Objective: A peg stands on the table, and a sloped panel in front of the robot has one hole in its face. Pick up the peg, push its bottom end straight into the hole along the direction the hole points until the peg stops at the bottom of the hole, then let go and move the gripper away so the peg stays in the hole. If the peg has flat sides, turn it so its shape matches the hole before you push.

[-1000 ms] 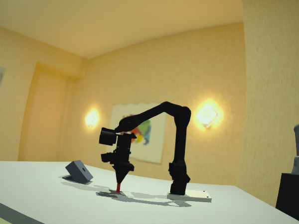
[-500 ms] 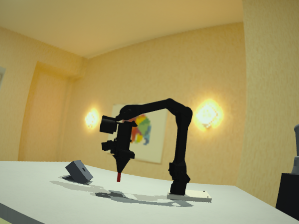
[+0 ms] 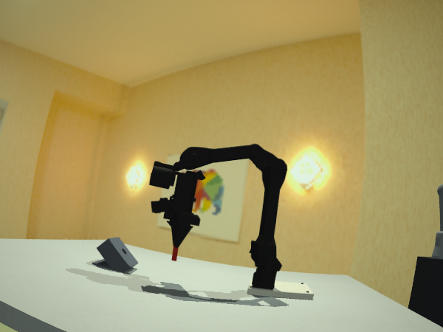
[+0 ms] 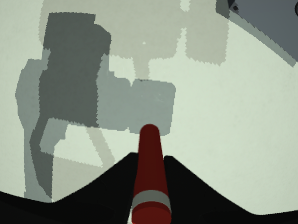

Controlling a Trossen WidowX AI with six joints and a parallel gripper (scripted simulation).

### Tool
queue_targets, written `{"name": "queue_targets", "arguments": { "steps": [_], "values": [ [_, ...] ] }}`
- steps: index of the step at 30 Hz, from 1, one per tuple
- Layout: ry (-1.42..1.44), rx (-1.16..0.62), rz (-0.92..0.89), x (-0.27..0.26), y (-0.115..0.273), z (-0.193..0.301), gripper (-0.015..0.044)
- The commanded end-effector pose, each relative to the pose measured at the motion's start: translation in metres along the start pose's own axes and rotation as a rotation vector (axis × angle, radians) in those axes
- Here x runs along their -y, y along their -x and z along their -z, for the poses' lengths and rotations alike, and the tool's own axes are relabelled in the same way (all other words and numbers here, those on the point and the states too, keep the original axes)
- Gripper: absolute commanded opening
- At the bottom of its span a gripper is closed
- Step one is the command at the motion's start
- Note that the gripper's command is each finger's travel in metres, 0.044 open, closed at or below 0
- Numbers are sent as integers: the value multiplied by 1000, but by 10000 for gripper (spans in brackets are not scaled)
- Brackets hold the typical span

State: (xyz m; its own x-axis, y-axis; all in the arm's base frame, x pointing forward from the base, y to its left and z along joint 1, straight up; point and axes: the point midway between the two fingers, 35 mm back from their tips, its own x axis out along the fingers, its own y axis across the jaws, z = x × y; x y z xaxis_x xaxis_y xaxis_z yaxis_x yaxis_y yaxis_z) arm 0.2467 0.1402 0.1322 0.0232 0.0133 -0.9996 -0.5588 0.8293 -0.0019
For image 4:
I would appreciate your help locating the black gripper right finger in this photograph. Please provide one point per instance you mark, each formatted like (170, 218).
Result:
(195, 202)

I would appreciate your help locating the grey sloped panel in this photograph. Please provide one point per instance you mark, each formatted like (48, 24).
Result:
(277, 19)

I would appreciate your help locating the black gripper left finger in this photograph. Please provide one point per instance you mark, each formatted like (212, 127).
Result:
(105, 201)

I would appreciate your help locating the dark red peg with grey band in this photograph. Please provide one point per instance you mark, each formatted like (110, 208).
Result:
(151, 203)

